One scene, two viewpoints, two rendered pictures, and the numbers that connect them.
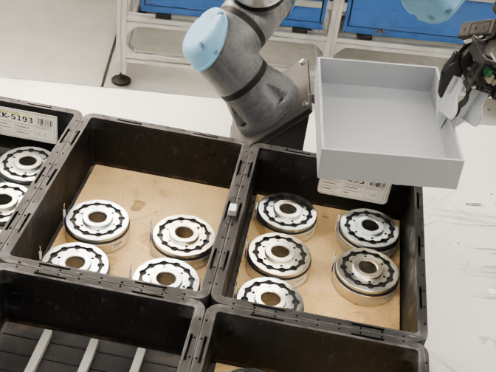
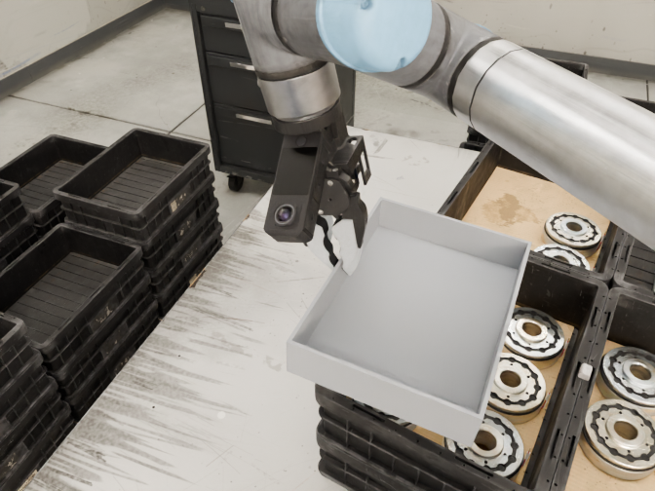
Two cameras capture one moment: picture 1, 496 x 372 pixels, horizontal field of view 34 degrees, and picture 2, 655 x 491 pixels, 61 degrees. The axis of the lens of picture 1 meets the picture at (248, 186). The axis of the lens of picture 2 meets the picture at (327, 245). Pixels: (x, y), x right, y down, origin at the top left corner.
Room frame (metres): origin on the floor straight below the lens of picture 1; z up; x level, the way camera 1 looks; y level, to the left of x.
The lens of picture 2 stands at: (1.51, -0.09, 1.55)
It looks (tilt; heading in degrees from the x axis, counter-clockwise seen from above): 42 degrees down; 207
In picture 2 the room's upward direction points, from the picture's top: straight up
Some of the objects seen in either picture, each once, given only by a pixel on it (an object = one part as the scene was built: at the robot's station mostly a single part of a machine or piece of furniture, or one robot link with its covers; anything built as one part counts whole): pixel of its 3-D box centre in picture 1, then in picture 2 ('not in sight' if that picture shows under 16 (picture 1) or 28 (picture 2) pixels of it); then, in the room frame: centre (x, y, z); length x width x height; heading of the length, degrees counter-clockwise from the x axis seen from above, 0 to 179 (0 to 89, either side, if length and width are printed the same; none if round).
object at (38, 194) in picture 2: not in sight; (60, 208); (0.52, -1.65, 0.31); 0.40 x 0.30 x 0.34; 5
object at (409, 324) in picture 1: (321, 258); (466, 358); (0.96, -0.13, 0.87); 0.40 x 0.30 x 0.11; 176
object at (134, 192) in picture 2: not in sight; (150, 223); (0.48, -1.26, 0.37); 0.40 x 0.30 x 0.45; 5
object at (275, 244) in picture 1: (280, 252); (510, 379); (0.96, -0.07, 0.86); 0.05 x 0.05 x 0.01
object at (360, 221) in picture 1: (370, 226); not in sight; (1.06, -0.21, 0.86); 0.05 x 0.05 x 0.01
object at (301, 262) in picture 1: (279, 255); (509, 381); (0.96, -0.07, 0.86); 0.10 x 0.10 x 0.01
